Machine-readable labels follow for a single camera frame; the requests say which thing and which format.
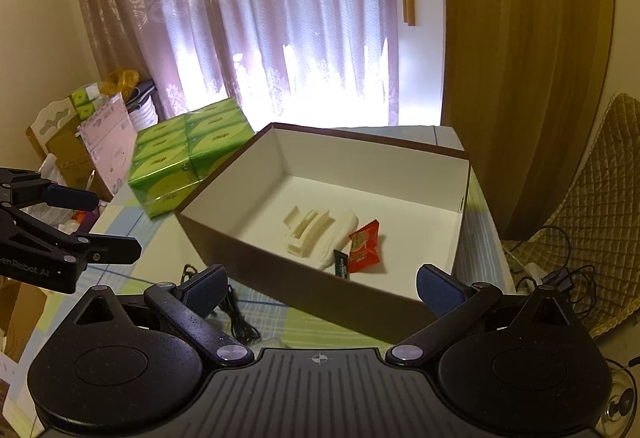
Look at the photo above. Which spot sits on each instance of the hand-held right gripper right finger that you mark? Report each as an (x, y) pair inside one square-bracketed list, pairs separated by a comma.
[(442, 293)]

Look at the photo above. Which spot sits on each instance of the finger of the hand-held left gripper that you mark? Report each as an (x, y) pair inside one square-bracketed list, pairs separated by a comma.
[(72, 198), (110, 248)]

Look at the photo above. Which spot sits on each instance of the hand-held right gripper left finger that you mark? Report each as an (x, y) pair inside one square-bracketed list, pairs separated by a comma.
[(205, 290)]

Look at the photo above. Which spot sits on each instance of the brown cardboard box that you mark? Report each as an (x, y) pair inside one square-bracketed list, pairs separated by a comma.
[(280, 263)]

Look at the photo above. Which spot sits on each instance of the red snack packet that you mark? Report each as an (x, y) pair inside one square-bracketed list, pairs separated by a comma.
[(365, 250)]

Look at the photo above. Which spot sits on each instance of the black tube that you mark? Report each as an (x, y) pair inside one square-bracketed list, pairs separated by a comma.
[(342, 264)]

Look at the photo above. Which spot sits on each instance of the white hair clip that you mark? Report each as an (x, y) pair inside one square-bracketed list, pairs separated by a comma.
[(305, 230)]

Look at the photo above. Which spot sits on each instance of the pink cardboard box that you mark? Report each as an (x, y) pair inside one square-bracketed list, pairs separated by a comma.
[(107, 143)]

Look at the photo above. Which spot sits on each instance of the white furniture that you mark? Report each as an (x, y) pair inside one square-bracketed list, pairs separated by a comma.
[(50, 118)]

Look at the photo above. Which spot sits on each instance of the white power strip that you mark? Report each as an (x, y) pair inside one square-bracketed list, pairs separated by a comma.
[(530, 275)]

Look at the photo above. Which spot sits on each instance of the green tissue pack bundle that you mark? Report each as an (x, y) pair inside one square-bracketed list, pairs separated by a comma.
[(185, 158)]

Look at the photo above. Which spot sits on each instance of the yellow plastic bag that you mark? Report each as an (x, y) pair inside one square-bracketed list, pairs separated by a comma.
[(120, 82)]

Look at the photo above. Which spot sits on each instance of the chair with quilted cover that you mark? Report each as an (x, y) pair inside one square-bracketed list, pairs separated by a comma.
[(595, 198)]

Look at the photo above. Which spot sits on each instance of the pink lace curtain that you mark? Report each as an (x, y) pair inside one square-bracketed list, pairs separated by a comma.
[(275, 18)]

